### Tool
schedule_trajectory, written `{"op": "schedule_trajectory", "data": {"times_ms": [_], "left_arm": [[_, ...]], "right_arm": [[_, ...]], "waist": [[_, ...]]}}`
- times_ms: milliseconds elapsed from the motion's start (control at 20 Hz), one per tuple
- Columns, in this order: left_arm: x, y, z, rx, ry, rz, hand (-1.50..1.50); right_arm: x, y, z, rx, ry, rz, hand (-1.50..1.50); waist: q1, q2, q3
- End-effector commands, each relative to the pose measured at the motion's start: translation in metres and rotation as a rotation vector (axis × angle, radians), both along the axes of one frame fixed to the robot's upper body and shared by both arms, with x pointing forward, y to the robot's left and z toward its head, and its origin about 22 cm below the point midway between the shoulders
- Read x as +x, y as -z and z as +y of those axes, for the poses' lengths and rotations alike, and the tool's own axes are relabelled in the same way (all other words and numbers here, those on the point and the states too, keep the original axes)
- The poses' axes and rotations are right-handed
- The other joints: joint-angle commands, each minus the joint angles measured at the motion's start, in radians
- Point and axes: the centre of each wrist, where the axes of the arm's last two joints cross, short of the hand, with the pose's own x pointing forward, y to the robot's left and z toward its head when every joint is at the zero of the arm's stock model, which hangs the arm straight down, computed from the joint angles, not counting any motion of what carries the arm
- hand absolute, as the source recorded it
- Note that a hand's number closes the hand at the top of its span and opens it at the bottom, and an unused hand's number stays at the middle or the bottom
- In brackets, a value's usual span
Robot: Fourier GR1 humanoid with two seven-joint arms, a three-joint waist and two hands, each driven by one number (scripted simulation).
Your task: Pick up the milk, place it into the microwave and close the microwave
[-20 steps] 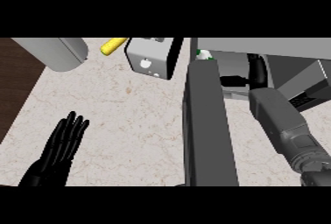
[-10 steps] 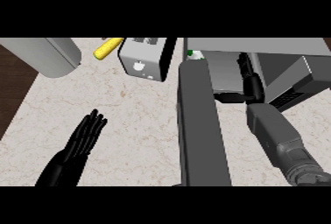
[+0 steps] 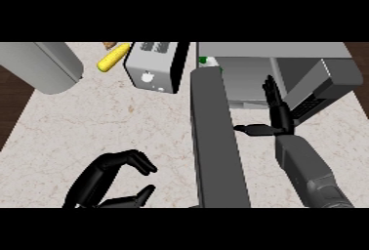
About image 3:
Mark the large grey cylinder appliance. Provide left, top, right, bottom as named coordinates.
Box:
left=0, top=42, right=86, bottom=96

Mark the yellow corn cob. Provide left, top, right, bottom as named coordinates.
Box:
left=96, top=43, right=133, bottom=73

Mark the dark grey microwave door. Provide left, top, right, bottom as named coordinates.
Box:
left=189, top=66, right=253, bottom=209

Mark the white green milk carton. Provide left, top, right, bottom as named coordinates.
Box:
left=198, top=56, right=223, bottom=74

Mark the grey microwave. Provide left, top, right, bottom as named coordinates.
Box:
left=197, top=42, right=365, bottom=128

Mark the silver toaster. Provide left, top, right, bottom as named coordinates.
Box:
left=123, top=42, right=192, bottom=95

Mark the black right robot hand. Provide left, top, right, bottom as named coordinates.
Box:
left=232, top=74, right=295, bottom=138

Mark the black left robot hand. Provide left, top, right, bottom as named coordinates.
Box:
left=62, top=148, right=158, bottom=209

